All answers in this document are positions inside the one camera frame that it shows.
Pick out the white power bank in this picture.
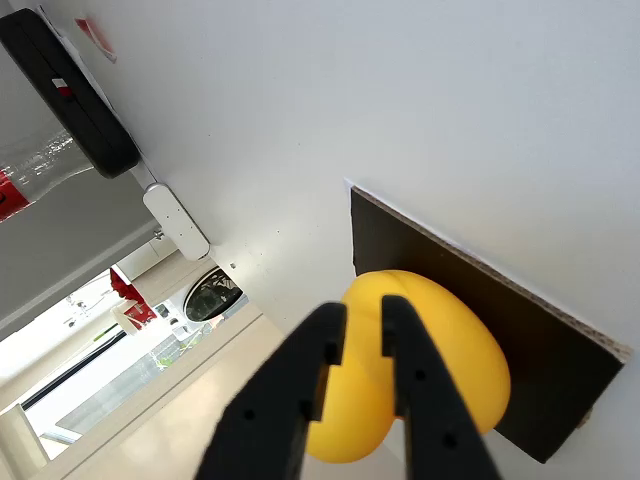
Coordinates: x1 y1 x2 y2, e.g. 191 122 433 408
142 182 211 262

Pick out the red card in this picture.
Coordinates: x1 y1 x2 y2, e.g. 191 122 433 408
74 17 119 64

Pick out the black glasses case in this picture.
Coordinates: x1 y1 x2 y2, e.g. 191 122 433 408
0 8 142 180

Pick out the clear glass bottle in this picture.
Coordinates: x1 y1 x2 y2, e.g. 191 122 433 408
0 127 96 224

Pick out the yellow rubber duck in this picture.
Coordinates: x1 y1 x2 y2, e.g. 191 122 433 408
304 269 512 464

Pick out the black cardboard square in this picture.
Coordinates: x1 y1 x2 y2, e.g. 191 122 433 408
349 185 632 464

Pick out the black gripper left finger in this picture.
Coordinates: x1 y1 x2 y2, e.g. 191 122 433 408
194 301 350 480

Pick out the white washing machine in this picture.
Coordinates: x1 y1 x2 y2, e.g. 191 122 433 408
164 264 250 326

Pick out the red and white box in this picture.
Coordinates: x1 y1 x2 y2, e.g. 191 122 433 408
108 267 159 331

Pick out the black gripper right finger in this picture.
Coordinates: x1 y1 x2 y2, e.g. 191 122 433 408
380 294 504 480

